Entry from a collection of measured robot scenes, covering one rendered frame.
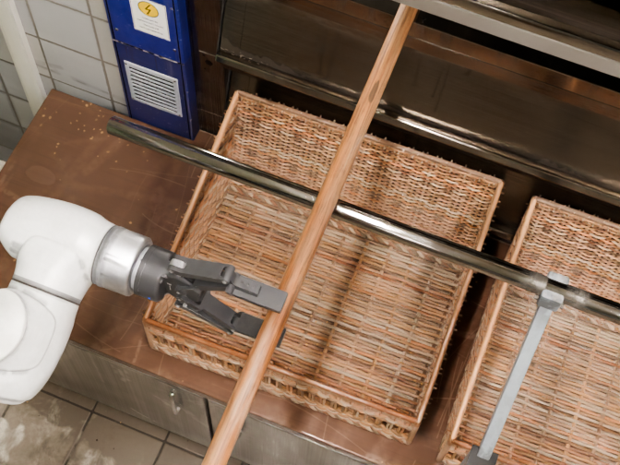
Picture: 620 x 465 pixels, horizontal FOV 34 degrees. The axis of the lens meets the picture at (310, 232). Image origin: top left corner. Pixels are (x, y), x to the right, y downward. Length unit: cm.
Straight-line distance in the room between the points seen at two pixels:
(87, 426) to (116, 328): 60
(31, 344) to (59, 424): 124
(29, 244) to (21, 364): 17
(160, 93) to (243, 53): 30
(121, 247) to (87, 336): 68
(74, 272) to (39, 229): 8
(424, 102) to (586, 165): 31
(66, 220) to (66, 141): 86
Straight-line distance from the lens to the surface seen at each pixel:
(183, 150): 157
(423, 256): 215
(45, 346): 145
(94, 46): 221
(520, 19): 142
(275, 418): 202
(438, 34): 172
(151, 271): 142
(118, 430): 264
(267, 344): 140
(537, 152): 187
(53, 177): 227
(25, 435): 268
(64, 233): 145
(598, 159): 186
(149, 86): 217
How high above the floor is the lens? 252
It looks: 64 degrees down
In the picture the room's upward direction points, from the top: 5 degrees clockwise
